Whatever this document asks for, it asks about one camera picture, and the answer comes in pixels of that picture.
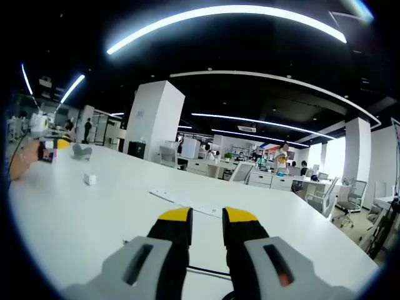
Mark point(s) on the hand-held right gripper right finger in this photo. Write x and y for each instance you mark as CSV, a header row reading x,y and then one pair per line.
x,y
275,265

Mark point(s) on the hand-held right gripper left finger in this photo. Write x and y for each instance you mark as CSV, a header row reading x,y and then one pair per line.
x,y
140,265

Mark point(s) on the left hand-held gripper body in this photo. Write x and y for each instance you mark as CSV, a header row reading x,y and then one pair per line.
x,y
39,123

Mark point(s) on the white charger adapter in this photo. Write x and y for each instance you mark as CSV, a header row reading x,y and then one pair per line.
x,y
89,179

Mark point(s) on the white desk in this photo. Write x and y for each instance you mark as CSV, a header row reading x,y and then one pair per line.
x,y
125,206

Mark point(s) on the person's left hand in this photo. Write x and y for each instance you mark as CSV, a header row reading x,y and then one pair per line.
x,y
29,154

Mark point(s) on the grey curved object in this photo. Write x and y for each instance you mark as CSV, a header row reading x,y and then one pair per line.
x,y
80,152

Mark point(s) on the black bin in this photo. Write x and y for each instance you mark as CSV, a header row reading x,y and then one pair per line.
x,y
136,150

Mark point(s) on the white mesh office chair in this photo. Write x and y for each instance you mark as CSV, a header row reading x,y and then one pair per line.
x,y
168,156
353,200
325,197
243,172

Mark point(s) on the white square pillar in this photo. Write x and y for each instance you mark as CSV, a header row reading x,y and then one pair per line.
x,y
357,150
153,122

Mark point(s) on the row of white office desks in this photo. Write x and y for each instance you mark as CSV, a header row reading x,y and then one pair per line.
x,y
200,167

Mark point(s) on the curved ceiling light strip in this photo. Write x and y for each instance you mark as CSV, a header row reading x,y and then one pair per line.
x,y
218,11

